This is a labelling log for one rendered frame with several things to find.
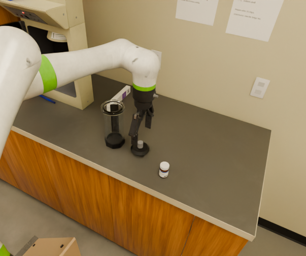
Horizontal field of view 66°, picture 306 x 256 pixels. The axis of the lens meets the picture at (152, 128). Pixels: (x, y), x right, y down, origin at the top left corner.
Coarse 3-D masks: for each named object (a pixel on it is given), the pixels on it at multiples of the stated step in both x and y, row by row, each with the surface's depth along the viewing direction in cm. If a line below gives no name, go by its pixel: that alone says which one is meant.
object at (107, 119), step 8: (104, 104) 108; (112, 104) 111; (120, 104) 110; (112, 112) 103; (104, 120) 110; (112, 120) 107; (120, 120) 109; (112, 128) 110; (120, 128) 112; (112, 136) 113; (120, 136) 115
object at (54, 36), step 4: (48, 32) 122; (52, 32) 120; (48, 36) 122; (52, 36) 120; (56, 36) 119; (60, 36) 119; (64, 36) 120; (52, 40) 121; (56, 40) 120; (60, 40) 120; (64, 40) 120
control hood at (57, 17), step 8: (0, 0) 103; (16, 0) 104; (24, 0) 104; (32, 0) 105; (40, 0) 106; (16, 8) 104; (24, 8) 100; (32, 8) 98; (40, 8) 97; (48, 8) 98; (56, 8) 100; (64, 8) 103; (16, 16) 117; (40, 16) 103; (48, 16) 99; (56, 16) 101; (64, 16) 105; (48, 24) 110; (56, 24) 106; (64, 24) 106
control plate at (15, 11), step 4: (8, 8) 108; (12, 8) 106; (12, 12) 112; (16, 12) 110; (20, 12) 108; (24, 12) 105; (28, 12) 103; (20, 16) 114; (24, 16) 111; (28, 16) 109; (32, 16) 107; (36, 16) 105; (36, 20) 111; (40, 20) 108
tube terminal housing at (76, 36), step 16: (48, 0) 106; (64, 0) 102; (80, 0) 110; (80, 16) 113; (64, 32) 112; (80, 32) 117; (80, 48) 121; (80, 80) 129; (48, 96) 148; (64, 96) 140; (80, 96) 134
